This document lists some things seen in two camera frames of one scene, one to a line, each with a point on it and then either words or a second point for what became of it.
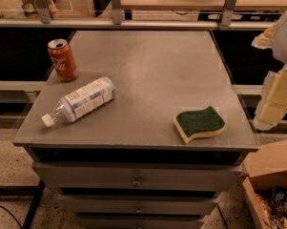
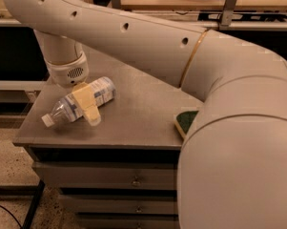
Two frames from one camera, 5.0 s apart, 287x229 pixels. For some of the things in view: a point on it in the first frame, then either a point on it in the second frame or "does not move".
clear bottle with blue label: x=82 y=102 does not move
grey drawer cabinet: x=123 y=165 does not move
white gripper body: x=286 y=39 -> x=68 y=73
